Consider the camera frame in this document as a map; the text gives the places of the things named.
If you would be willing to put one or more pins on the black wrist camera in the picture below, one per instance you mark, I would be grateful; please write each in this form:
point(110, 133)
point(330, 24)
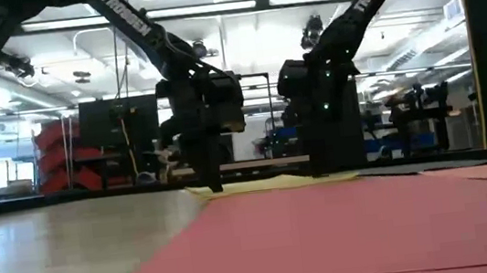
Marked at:
point(228, 101)
point(291, 115)

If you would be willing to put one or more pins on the black monitor screen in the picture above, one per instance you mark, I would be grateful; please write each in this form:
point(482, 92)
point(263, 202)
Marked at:
point(99, 125)

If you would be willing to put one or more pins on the grey dome object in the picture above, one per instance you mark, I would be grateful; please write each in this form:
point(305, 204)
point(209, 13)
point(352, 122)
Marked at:
point(146, 180)

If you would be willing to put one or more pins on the round black ceiling lamp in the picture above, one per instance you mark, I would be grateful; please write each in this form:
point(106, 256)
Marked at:
point(200, 49)

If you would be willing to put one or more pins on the red stacked bins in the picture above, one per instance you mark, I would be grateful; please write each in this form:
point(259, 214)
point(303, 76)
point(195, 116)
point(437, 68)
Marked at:
point(52, 135)

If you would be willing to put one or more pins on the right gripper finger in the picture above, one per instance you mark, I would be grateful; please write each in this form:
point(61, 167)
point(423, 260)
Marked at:
point(319, 151)

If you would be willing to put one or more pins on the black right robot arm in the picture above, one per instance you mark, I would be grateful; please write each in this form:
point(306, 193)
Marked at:
point(349, 18)

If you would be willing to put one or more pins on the black standing panel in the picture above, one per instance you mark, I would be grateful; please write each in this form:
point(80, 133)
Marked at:
point(354, 142)

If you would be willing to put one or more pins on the person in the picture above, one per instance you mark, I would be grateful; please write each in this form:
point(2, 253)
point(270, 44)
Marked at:
point(168, 140)

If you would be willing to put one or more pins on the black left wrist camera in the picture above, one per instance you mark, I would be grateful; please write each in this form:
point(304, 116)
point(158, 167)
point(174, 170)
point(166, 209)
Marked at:
point(228, 101)

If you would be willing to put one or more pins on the dark ceiling rail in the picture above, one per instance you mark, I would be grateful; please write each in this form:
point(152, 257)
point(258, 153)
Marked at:
point(263, 3)

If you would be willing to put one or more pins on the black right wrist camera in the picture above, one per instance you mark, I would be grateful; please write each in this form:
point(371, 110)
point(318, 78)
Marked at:
point(291, 115)

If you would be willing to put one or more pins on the black robot workstation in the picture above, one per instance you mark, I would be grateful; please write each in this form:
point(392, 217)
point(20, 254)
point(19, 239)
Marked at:
point(415, 108)

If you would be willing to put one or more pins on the blue equipment cart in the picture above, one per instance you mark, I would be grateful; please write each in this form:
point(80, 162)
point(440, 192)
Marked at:
point(282, 134)

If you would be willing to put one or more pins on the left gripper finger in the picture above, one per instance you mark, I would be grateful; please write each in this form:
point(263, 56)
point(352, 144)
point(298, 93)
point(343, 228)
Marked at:
point(205, 164)

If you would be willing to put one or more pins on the yellow paper sheet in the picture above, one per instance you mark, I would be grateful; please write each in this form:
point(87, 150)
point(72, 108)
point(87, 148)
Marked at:
point(276, 182)

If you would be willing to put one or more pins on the light wooden tabletop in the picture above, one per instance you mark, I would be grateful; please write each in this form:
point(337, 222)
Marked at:
point(256, 164)

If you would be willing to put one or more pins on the blue crate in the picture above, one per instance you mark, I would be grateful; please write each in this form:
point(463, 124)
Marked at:
point(423, 140)

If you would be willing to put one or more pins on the black ceiling track light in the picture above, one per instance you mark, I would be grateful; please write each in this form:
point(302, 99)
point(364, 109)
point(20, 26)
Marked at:
point(312, 32)
point(21, 65)

